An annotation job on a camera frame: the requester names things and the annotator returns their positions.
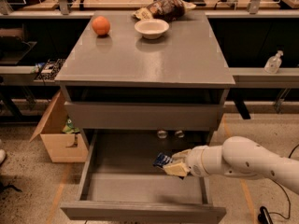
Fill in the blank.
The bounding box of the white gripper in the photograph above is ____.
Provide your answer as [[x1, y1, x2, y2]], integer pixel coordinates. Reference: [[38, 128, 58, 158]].
[[163, 146, 208, 177]]

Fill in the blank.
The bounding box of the brown chip bag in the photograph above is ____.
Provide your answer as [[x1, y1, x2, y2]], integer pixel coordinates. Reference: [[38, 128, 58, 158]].
[[133, 0, 196, 21]]

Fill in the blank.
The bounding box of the grey drawer cabinet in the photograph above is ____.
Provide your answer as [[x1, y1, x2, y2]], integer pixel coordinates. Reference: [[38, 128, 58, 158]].
[[55, 11, 235, 146]]

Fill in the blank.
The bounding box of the cardboard box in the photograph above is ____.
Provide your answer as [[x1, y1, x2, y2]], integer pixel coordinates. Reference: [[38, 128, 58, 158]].
[[30, 91, 88, 162]]

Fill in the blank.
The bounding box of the white bowl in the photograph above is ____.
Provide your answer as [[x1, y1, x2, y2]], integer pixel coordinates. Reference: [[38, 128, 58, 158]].
[[135, 19, 169, 39]]

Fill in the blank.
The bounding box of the orange fruit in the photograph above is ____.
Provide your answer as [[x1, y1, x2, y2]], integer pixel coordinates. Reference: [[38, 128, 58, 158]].
[[92, 16, 110, 35]]

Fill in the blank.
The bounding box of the black plug on floor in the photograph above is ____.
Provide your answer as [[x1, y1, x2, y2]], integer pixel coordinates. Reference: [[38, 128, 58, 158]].
[[258, 206, 274, 224]]

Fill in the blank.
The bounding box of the patterned black tray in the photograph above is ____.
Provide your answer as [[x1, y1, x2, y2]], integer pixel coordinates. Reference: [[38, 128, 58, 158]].
[[34, 59, 65, 81]]

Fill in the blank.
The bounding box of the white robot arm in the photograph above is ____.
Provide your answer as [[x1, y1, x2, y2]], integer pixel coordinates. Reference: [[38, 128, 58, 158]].
[[162, 136, 299, 194]]

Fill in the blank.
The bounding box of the clear plastic bottle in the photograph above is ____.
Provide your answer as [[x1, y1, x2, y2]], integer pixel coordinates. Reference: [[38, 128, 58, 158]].
[[264, 50, 283, 74]]

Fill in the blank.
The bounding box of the black floor cable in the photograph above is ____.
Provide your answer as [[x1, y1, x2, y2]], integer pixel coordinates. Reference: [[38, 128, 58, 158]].
[[267, 143, 299, 220]]

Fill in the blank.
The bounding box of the blue rxbar wrapper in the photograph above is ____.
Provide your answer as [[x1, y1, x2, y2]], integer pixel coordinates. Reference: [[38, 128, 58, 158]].
[[153, 152, 173, 168]]

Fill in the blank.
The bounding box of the round drawer knob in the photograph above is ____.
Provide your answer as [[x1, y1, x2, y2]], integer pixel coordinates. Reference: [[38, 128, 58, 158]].
[[175, 130, 185, 138], [157, 130, 168, 139]]

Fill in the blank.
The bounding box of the right round drawer knob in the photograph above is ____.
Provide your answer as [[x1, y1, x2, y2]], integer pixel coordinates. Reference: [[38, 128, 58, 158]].
[[175, 130, 185, 138]]

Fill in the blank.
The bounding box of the left round drawer knob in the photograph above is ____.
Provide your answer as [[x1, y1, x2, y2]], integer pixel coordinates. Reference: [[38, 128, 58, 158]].
[[157, 130, 168, 139]]

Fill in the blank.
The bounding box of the green item in box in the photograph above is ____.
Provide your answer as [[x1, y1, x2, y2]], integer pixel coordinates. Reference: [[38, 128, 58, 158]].
[[63, 119, 79, 134]]

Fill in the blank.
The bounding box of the open grey middle drawer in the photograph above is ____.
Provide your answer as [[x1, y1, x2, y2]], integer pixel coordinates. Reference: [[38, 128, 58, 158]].
[[61, 131, 226, 224]]

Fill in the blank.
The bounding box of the closed grey top drawer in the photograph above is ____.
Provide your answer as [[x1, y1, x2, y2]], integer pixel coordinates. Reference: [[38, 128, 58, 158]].
[[64, 102, 223, 131]]

